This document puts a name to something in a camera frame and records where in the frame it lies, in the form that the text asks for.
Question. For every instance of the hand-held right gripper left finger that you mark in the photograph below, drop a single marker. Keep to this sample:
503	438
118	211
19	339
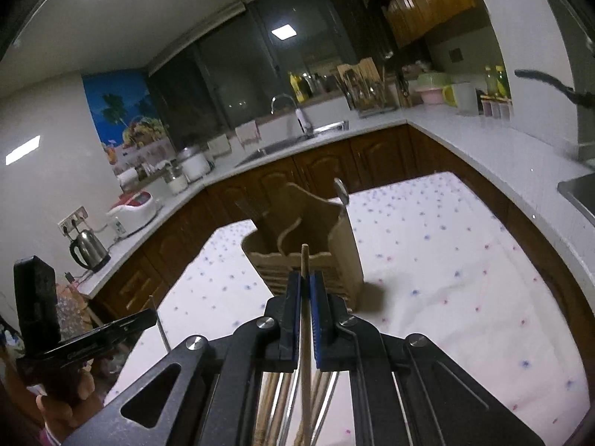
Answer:
294	306

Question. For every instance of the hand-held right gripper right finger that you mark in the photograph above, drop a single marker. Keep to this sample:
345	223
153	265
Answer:
318	306

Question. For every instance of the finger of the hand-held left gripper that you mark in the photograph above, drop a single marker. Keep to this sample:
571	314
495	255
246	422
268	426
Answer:
111	330

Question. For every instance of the long wooden chopstick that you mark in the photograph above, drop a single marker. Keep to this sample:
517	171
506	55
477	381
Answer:
305	344

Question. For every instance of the thin metal chopstick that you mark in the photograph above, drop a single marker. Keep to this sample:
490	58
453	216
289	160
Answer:
159	325

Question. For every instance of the wooden utensil holder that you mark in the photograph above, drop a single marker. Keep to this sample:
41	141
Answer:
334	241

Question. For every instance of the person's left hand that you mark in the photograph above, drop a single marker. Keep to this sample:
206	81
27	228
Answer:
69	416

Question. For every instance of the patterned plastic bag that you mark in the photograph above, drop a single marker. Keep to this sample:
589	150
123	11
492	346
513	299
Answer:
72	309

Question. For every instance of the steel electric kettle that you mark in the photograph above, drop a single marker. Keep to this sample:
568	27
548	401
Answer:
90	248

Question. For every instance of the dark chopstick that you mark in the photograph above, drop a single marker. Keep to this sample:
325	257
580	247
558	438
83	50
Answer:
253	220

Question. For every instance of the white red rice cooker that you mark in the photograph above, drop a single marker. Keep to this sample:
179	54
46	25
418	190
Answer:
135	213

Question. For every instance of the metal spoon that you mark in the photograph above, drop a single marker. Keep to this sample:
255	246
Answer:
341	189

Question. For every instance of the white dotted tablecloth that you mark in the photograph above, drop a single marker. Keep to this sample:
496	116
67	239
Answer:
441	251

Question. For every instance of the brown wooden base cabinets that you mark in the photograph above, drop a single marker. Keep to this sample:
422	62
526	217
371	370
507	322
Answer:
325	160

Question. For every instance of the glass jar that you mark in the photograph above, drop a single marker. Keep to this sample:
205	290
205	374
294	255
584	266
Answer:
175	183

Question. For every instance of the steel kitchen sink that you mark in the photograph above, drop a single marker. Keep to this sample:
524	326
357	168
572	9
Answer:
279	146

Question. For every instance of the white cooking pot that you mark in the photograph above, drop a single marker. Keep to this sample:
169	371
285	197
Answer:
195	165

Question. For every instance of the pink dish cloth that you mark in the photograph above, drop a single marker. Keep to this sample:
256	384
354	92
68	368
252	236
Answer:
247	134

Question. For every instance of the chrome kitchen faucet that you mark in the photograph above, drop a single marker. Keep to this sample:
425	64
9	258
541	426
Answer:
301	118

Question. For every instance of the metal dish rack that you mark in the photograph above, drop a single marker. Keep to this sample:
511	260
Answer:
369	97

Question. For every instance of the yellow oil bottle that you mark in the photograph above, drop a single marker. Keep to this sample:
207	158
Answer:
295	88

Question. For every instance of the dark bottle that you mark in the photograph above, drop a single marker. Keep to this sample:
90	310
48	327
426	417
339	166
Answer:
308	86

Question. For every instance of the dark kitchen window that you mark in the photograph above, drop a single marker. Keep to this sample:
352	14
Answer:
223	79

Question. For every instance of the wooden cutting board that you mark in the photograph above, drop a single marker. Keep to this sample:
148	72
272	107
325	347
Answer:
360	68

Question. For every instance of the green pink bowl stack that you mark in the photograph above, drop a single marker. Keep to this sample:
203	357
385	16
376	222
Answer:
432	88

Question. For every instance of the white mug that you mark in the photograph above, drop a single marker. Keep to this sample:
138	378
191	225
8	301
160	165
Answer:
465	97

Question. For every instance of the spice jar set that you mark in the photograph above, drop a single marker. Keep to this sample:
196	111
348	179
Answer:
497	108

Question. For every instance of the yellow cap bottle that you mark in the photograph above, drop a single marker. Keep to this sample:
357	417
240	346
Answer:
489	82

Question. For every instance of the steel basin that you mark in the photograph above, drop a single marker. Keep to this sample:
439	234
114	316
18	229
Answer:
581	195

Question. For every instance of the green yellow bottle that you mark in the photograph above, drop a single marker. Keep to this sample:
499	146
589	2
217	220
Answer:
500	82

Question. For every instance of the wall power outlet strip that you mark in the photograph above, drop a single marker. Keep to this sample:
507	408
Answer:
73	219

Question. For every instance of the blue fruit wall poster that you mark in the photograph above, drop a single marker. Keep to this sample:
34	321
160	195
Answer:
111	111

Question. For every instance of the dark wall socket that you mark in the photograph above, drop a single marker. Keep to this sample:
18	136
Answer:
456	55

